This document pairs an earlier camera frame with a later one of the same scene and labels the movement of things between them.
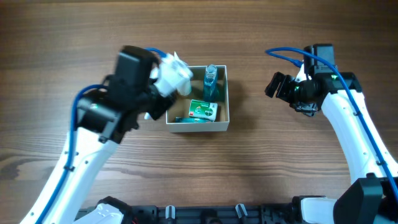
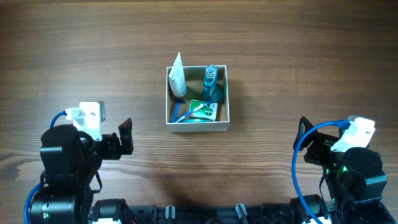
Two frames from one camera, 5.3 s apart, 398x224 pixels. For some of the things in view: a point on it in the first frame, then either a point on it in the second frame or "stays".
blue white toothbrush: [147, 116] to [197, 108]
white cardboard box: [180, 106] stays
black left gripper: [162, 106] to [115, 144]
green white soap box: [203, 109] stays
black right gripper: [286, 89] to [315, 145]
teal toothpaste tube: [183, 119] stays
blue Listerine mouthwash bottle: [211, 89] stays
